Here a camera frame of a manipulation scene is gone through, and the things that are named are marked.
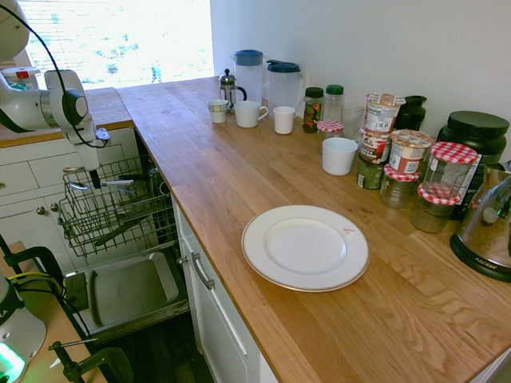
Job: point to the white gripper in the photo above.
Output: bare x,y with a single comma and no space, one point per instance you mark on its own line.
84,151

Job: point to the metal spoon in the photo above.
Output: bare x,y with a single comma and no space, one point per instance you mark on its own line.
120,183

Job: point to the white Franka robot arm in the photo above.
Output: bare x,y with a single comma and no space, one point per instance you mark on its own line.
24,107

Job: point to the open dishwasher door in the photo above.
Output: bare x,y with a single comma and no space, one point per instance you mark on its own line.
131,287

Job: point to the black flat utensil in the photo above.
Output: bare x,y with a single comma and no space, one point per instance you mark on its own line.
133,176

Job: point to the round metal cabinet knob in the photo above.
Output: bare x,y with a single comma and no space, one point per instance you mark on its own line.
54,207
40,211

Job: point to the black utensil in rack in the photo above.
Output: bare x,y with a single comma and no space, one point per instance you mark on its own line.
113,233

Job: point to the dark green bench clamp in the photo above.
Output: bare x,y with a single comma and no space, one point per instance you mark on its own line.
36,253
104,361

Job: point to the metal drawer knob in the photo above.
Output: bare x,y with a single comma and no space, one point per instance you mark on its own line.
182,261

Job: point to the green-lidded food container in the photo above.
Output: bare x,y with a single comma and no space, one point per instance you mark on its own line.
16,85

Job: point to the plastic container red-marked lid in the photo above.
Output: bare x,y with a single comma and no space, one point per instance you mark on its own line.
22,74

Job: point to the patterned white mug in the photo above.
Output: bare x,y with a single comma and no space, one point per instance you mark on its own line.
218,111

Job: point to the wooden robot mounting board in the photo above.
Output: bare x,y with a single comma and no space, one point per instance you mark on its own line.
56,315

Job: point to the glass French press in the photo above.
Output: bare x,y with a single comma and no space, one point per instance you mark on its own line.
228,89

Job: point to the tall blue-lidded clear pitcher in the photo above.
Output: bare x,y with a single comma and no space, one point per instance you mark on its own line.
248,80

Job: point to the white ribbed cup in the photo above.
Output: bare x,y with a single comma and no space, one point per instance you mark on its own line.
284,121

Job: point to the white gold-rimmed plate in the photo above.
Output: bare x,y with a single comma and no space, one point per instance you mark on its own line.
305,247

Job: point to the black-lidded dark spice jar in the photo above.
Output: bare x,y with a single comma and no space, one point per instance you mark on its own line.
313,111

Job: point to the small red-checkered-lid jar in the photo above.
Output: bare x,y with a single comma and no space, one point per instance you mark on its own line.
330,126

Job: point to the wide white cup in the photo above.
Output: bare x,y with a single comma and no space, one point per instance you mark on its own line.
339,157

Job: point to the green-lidded clear spice jar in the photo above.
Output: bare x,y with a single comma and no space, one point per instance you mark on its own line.
334,103

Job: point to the clear drinking glass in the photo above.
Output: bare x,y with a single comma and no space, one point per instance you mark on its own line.
353,119

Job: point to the green oatmeal cup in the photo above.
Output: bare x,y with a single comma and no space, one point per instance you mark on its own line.
369,175

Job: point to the brown-label oatmeal cup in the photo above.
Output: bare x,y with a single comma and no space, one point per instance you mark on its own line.
374,145

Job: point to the white-label oatmeal cup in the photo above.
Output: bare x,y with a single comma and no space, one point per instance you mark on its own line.
382,115

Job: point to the red oatmeal cup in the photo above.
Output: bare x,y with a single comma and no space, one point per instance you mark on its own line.
407,153

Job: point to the black shaker bottle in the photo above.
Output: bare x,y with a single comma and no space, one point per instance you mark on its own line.
413,113

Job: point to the large red-checkered-lid glass jar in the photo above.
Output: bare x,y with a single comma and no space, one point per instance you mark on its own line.
451,167

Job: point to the black protein powder tub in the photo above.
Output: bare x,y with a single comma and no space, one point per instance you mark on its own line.
477,133

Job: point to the steel electric kettle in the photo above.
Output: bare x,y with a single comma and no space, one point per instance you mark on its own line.
483,235

